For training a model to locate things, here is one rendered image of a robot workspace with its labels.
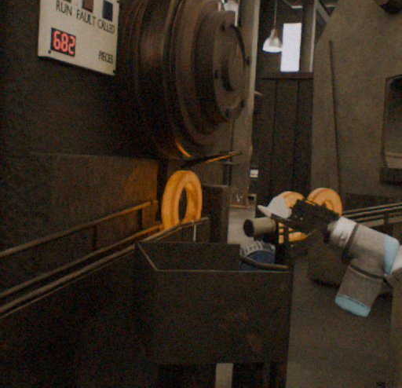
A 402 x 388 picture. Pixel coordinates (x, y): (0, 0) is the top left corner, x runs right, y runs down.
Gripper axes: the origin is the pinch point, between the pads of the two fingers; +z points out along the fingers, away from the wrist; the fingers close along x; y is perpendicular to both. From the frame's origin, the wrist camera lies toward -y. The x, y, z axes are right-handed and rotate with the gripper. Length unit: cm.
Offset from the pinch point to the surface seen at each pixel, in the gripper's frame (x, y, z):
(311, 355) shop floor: -110, -72, -19
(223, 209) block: -7.9, -5.4, 12.9
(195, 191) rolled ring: 8.3, -0.7, 16.9
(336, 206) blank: -52, 3, -12
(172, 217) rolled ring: 21.8, -6.8, 15.3
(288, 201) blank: -34.0, 0.7, 0.9
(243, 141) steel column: -835, -35, 284
